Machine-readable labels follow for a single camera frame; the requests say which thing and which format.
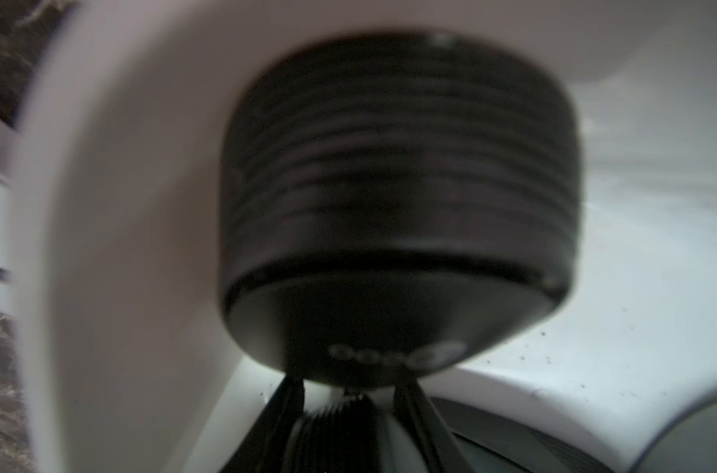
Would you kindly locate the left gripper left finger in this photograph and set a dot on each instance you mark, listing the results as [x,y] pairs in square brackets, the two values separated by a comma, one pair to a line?
[263,448]

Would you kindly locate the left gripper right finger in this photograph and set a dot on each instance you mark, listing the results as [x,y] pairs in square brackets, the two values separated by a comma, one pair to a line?
[417,414]

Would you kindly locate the black mouse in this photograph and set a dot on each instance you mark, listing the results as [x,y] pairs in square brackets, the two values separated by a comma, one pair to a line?
[394,204]
[492,443]

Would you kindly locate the white storage box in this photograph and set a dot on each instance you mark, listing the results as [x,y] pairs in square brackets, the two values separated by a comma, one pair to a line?
[112,243]

